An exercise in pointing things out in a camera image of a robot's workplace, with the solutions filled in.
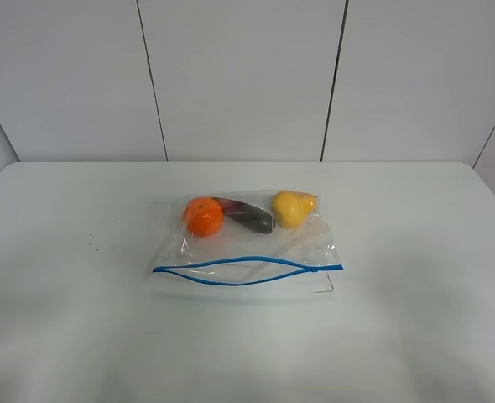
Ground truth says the clear zip bag blue seal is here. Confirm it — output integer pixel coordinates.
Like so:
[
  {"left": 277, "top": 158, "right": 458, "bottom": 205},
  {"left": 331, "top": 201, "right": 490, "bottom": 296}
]
[{"left": 150, "top": 190, "right": 343, "bottom": 294}]

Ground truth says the dark purple eggplant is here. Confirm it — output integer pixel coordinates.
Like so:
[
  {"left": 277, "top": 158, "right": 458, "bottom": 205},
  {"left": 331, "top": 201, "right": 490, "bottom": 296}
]
[{"left": 213, "top": 197, "right": 276, "bottom": 235}]

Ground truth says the yellow pear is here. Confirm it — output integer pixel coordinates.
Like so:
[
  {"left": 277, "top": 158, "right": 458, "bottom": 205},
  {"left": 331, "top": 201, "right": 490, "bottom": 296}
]
[{"left": 271, "top": 191, "right": 317, "bottom": 229}]

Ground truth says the orange fruit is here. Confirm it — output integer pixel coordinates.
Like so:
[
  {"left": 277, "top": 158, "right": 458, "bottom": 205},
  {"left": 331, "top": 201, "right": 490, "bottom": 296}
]
[{"left": 183, "top": 196, "right": 224, "bottom": 238}]

